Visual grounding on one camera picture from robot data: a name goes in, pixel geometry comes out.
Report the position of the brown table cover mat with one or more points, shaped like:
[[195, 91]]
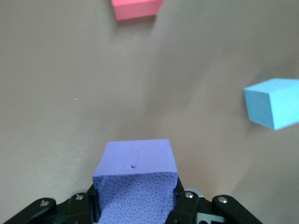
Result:
[[70, 70]]

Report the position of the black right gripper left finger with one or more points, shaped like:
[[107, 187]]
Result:
[[58, 210]]

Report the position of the red foam block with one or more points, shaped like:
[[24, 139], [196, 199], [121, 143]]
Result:
[[135, 9]]

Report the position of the purple foam block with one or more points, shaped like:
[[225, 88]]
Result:
[[135, 158]]

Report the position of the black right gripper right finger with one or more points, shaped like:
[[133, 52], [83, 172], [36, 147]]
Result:
[[210, 212]]

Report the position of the blue foam block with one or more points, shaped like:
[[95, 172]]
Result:
[[273, 105]]

